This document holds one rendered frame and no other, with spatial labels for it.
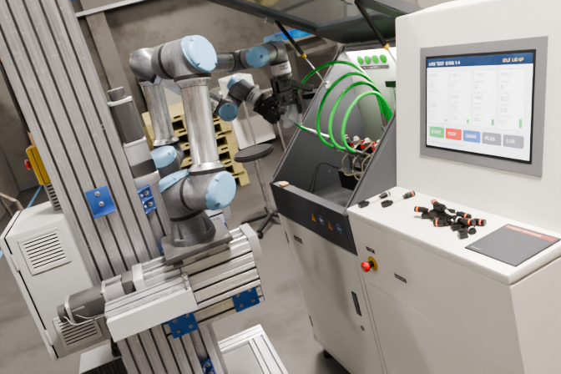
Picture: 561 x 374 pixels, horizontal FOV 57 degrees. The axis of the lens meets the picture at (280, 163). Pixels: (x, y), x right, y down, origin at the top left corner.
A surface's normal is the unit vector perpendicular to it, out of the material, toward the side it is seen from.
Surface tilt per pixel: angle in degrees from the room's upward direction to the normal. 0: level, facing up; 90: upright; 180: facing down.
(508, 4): 76
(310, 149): 90
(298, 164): 90
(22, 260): 90
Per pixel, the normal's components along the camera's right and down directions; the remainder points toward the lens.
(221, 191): 0.83, 0.06
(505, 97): -0.91, 0.11
